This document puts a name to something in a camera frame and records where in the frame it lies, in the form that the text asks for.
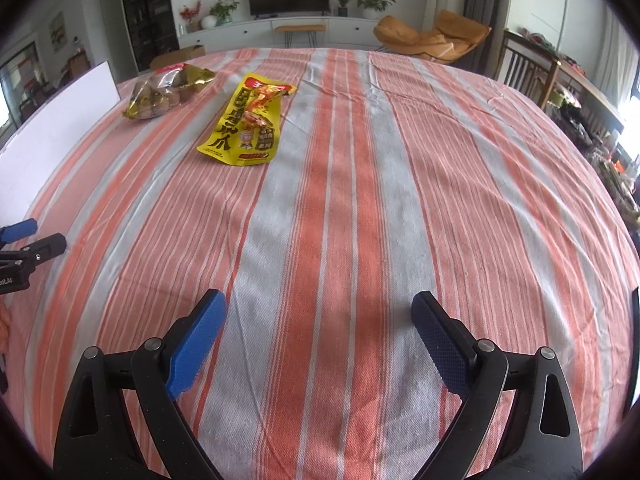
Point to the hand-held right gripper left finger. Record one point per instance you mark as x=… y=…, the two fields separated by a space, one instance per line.
x=197 y=350

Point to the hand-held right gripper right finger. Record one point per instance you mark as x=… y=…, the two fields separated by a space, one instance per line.
x=440 y=345

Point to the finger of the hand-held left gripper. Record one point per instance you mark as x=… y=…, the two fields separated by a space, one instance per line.
x=20 y=230
x=42 y=249

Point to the long white box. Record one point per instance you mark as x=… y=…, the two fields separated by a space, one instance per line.
x=55 y=130

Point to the gold clear chestnut packet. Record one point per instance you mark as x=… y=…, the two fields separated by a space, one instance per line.
x=160 y=92

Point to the yellow snack packet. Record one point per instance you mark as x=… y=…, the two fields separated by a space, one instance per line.
x=245 y=130

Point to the orange striped tablecloth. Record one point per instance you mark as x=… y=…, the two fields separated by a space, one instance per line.
x=400 y=210

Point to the cardboard box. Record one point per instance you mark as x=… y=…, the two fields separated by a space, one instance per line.
x=177 y=56

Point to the black display cabinet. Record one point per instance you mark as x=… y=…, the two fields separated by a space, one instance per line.
x=147 y=15

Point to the red flowers in vase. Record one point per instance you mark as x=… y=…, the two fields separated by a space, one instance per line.
x=190 y=12

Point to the round white vase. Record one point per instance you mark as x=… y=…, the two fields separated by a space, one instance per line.
x=208 y=22

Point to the dark wooden chair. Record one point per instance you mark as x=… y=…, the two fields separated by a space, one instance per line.
x=525 y=67

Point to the white television cabinet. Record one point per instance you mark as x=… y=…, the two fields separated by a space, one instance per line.
x=235 y=31

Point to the wooden side table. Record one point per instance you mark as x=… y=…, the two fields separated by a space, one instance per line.
x=585 y=87

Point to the green plant in glass vase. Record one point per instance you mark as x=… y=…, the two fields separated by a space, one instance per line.
x=223 y=7

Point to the orange lounge chair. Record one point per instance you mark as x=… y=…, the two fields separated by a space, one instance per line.
x=410 y=35

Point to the white curtain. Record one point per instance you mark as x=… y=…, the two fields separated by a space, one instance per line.
x=612 y=60

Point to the small wooden bench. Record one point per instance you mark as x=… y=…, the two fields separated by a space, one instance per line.
x=299 y=27

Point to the grey curtain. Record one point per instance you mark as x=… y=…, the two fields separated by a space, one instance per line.
x=482 y=0

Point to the small plant in dark pot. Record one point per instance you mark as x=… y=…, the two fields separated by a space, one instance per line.
x=342 y=5

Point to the wall painting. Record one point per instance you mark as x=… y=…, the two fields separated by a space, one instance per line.
x=57 y=32

